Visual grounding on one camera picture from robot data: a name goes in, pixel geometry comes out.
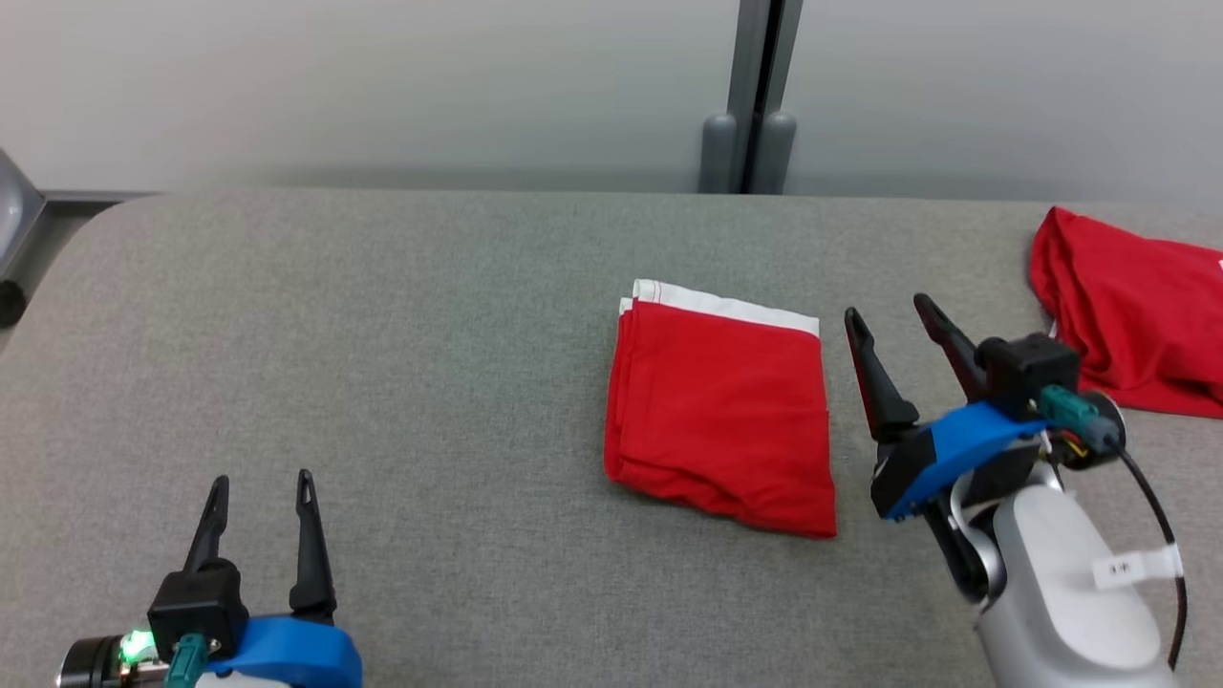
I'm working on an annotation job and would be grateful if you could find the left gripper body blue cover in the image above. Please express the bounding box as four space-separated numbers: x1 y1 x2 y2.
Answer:
55 616 364 688

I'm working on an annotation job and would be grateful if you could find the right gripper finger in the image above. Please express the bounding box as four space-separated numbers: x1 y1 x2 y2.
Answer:
913 293 990 402
845 308 920 442

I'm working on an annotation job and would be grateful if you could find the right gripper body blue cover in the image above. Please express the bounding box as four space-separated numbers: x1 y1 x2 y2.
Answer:
871 392 1128 522

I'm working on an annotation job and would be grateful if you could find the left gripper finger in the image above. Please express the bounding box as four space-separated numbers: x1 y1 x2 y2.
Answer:
290 468 336 620
183 475 230 572

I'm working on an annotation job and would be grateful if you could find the red basketball jersey number 23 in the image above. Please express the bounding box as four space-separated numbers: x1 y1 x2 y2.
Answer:
604 279 839 541

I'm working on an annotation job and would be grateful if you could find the red white-sleeved t-shirt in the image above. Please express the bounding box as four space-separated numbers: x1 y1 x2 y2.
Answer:
1029 205 1223 419

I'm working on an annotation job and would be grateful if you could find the grey fabric upholstered surface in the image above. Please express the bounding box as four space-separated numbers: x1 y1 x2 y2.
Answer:
0 189 1223 688

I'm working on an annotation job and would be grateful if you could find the grey curved metal panel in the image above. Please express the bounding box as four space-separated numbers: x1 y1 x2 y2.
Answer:
0 148 47 283

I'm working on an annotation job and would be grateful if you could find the teal left camera connector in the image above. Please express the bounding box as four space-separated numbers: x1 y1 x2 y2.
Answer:
170 633 213 688

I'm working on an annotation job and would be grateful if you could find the teal camera connector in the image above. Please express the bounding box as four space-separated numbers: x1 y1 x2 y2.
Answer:
1037 385 1102 442
170 633 213 688

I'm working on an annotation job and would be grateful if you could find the teal right camera connector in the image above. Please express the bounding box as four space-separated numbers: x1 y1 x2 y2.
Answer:
1037 385 1102 442

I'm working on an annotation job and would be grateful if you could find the white cable label tag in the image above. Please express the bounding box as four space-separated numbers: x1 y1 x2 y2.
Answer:
1092 545 1186 589

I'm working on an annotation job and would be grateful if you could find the grey cylindrical post cap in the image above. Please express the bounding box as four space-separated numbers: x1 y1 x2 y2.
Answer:
760 112 798 195
700 113 739 195

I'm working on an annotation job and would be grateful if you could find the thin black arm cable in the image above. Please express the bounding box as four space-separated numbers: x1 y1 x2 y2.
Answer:
1113 444 1191 670

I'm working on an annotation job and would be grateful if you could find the grey metal floor rail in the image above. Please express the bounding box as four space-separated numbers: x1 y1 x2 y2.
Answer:
43 189 163 206

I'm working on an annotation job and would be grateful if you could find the grey vertical partition post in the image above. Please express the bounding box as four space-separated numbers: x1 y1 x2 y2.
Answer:
726 0 804 195

